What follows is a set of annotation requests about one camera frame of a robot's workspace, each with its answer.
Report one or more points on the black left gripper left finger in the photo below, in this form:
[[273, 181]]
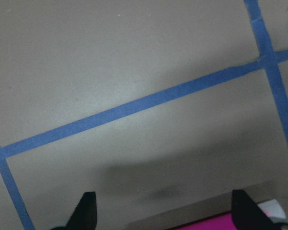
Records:
[[84, 216]]

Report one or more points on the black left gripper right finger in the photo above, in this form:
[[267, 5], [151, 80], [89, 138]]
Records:
[[246, 215]]

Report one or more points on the pink highlighter pen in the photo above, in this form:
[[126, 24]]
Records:
[[271, 208]]

